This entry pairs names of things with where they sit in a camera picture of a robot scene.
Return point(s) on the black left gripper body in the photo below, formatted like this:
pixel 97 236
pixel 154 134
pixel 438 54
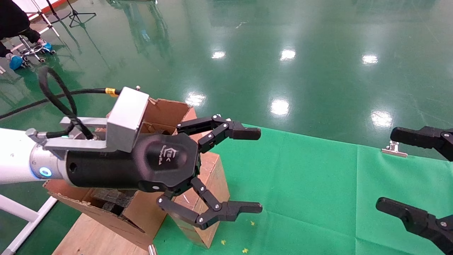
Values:
pixel 162 163

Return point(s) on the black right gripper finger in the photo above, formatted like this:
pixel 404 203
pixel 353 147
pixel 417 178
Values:
pixel 417 219
pixel 417 138

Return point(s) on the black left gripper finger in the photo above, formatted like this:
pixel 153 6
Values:
pixel 244 133
pixel 244 208

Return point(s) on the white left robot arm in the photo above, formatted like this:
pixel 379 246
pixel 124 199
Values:
pixel 14 156

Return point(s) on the large open cardboard carton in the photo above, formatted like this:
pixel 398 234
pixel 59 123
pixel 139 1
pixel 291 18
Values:
pixel 166 113

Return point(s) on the green table cloth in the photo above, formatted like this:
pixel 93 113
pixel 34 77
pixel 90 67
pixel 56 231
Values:
pixel 311 198

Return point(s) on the black tripod stand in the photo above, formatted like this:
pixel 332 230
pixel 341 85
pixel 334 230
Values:
pixel 76 16

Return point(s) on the metal swivel stool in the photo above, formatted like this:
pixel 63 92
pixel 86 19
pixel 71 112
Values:
pixel 30 51

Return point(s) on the white office table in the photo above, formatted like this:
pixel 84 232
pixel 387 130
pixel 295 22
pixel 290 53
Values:
pixel 49 23

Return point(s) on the seated person in black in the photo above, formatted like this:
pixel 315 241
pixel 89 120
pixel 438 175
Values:
pixel 10 17

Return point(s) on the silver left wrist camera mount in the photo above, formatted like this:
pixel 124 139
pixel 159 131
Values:
pixel 127 113

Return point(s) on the white tube frame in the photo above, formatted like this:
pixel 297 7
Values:
pixel 17 209

